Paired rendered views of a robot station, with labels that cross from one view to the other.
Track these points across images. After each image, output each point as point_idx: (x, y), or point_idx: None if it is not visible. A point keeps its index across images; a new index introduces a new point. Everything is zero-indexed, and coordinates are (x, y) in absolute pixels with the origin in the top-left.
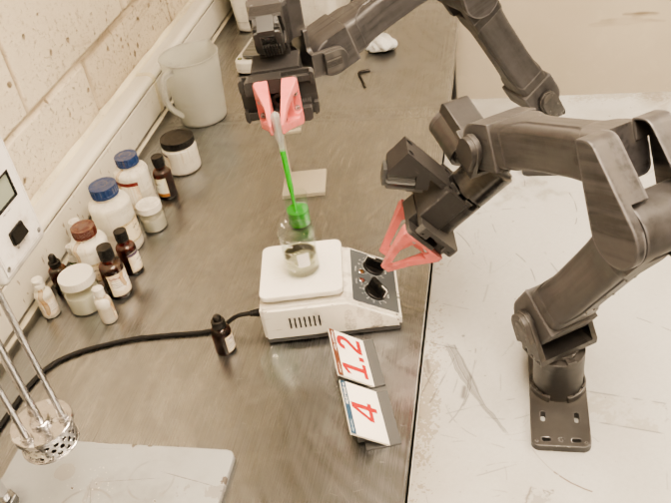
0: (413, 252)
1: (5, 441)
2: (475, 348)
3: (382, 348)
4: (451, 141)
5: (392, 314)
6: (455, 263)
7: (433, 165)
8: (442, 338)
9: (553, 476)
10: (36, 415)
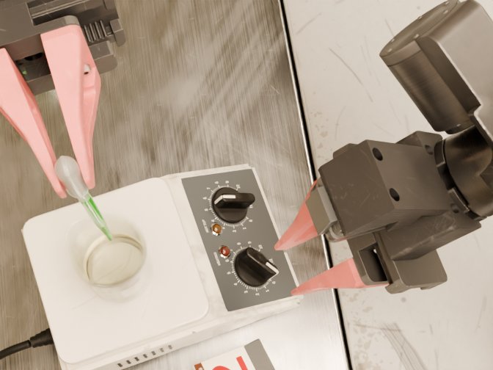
0: (268, 112)
1: None
2: (430, 324)
3: (281, 354)
4: (447, 107)
5: (290, 300)
6: (348, 130)
7: (418, 170)
8: (372, 312)
9: None
10: None
